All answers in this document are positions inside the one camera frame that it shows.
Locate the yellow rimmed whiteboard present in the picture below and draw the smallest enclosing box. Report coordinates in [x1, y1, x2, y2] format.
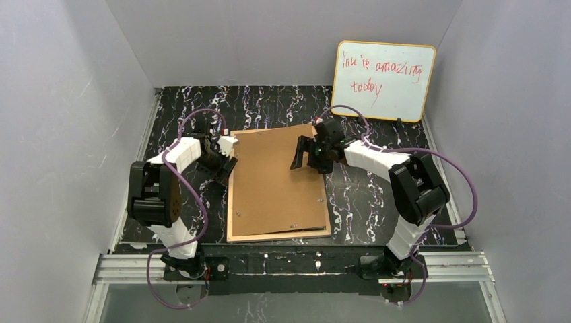
[331, 40, 436, 123]

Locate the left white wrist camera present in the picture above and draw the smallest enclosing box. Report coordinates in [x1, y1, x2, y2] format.
[217, 135, 238, 157]

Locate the aluminium rail base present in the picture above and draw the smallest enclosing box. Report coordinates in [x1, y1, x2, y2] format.
[85, 244, 506, 322]

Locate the purple cable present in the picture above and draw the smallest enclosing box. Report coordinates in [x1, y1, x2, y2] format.
[314, 104, 479, 306]
[146, 108, 228, 310]

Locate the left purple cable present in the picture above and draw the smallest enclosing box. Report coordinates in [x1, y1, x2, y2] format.
[146, 108, 228, 310]

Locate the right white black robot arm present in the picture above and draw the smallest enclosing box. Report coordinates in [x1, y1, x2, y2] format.
[290, 119, 450, 280]

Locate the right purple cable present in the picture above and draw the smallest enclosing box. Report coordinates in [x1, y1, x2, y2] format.
[314, 104, 479, 306]

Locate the white wooden picture frame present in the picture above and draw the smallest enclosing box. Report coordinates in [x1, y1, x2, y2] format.
[226, 127, 333, 244]

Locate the brown cardboard backing board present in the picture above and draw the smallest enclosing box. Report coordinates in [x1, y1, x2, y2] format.
[230, 123, 329, 237]

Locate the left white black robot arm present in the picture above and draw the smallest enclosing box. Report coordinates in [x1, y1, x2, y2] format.
[127, 120, 238, 279]

